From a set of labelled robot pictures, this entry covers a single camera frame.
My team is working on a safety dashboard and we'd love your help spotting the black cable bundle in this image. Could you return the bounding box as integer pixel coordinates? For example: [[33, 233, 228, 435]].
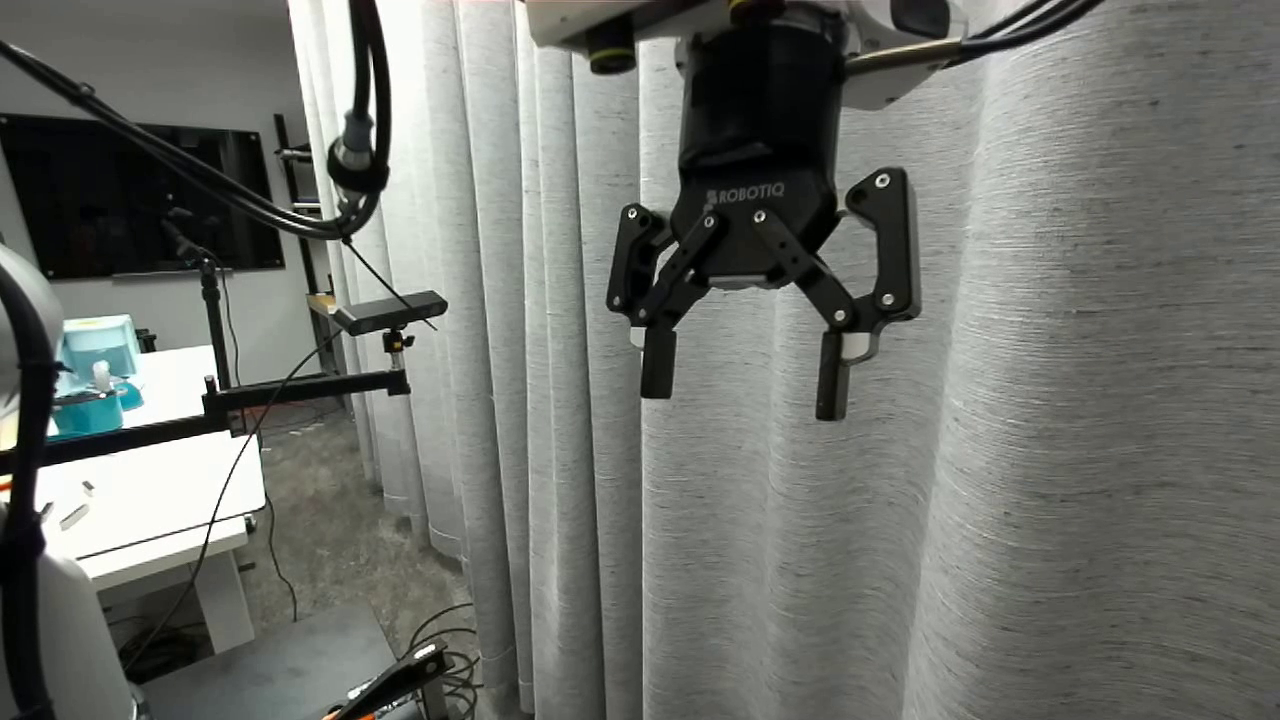
[[0, 0, 398, 249]]

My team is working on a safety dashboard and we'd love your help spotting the teal box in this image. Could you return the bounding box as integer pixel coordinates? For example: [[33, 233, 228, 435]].
[[52, 315, 139, 441]]

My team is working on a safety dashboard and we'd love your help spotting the black camera on stand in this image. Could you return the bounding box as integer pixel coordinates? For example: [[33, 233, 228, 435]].
[[331, 292, 448, 336]]

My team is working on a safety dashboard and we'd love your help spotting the white table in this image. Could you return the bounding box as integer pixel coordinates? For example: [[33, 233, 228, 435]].
[[0, 340, 271, 654]]

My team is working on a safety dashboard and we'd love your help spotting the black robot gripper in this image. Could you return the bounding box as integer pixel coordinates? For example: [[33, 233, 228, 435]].
[[604, 19, 925, 423]]

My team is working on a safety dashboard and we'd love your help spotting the grey fabric curtain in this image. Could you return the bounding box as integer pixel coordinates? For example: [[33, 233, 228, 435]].
[[290, 0, 1280, 720]]

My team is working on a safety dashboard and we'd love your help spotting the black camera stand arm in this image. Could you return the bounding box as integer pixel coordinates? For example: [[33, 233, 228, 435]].
[[0, 251, 409, 475]]

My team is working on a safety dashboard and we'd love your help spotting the black wall monitor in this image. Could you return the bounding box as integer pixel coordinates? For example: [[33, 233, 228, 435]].
[[0, 114, 284, 281]]

